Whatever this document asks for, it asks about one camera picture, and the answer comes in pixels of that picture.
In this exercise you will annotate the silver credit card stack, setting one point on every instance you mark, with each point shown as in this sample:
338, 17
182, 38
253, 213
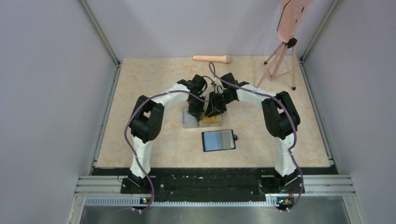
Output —
188, 119

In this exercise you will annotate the clear plastic card box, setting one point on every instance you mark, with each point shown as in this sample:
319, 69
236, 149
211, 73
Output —
197, 124

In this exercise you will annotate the pink board on tripod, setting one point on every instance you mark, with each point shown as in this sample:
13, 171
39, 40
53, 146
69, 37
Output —
291, 14

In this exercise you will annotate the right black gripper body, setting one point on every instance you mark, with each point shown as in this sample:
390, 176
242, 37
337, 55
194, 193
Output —
220, 100

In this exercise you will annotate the pink tripod stand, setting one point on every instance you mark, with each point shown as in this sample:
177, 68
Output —
276, 59

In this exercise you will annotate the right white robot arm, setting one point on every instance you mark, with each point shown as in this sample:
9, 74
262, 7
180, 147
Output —
280, 115

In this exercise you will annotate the black card holder wallet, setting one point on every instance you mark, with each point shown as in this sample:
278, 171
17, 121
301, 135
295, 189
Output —
220, 140

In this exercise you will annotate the gold credit card stack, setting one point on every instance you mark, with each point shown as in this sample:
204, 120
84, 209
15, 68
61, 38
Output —
211, 121

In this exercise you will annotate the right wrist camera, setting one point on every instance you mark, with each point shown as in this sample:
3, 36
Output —
218, 89

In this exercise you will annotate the pink microphone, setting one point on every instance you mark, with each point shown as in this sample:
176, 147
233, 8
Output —
215, 59

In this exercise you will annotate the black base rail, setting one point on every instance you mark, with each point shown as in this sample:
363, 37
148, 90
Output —
202, 184

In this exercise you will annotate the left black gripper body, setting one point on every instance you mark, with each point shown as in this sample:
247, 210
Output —
196, 106

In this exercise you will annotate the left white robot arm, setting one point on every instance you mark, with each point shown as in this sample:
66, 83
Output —
146, 120

